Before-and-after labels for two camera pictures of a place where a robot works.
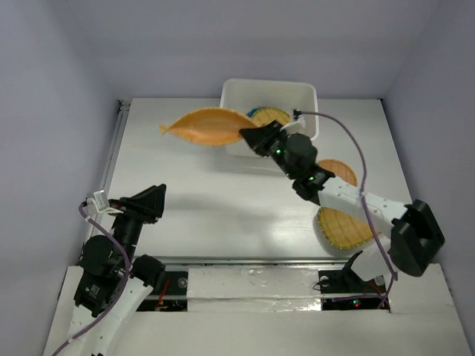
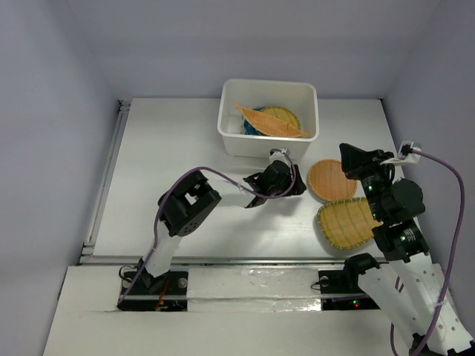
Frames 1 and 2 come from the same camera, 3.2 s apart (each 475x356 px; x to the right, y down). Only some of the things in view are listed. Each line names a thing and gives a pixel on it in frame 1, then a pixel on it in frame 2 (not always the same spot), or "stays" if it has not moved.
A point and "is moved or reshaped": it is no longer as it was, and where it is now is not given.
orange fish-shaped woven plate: x=209 y=127 is moved or reshaped
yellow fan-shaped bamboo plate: x=342 y=231 stays
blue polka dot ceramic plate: x=251 y=112 is moved or reshaped
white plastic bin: x=242 y=95 stays
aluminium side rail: x=122 y=110 stays
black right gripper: x=259 y=137 → x=355 y=160
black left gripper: x=148 y=205 → x=289 y=179
